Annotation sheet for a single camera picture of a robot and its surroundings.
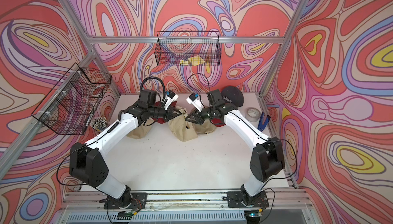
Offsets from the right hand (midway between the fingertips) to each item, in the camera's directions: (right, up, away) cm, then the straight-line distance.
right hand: (188, 121), depth 78 cm
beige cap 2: (+11, -6, +22) cm, 25 cm away
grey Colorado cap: (+29, +16, +27) cm, 43 cm away
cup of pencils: (-48, -1, +3) cm, 48 cm away
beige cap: (-4, -5, +4) cm, 7 cm away
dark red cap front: (-12, +1, -5) cm, 13 cm away
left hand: (-4, +4, +1) cm, 6 cm away
